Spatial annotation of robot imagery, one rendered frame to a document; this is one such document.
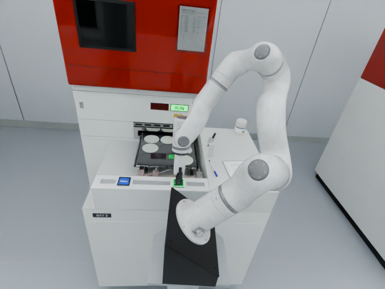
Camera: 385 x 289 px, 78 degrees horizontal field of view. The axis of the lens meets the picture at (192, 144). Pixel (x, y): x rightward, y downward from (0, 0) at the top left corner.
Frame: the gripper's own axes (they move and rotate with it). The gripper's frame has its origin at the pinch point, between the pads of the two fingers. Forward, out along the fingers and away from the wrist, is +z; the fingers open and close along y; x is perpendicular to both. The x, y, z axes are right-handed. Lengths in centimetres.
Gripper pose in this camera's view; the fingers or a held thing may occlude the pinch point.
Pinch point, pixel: (179, 180)
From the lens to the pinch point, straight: 116.2
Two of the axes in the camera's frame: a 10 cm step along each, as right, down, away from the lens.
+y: 0.8, 3.6, -9.3
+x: 9.9, 0.5, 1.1
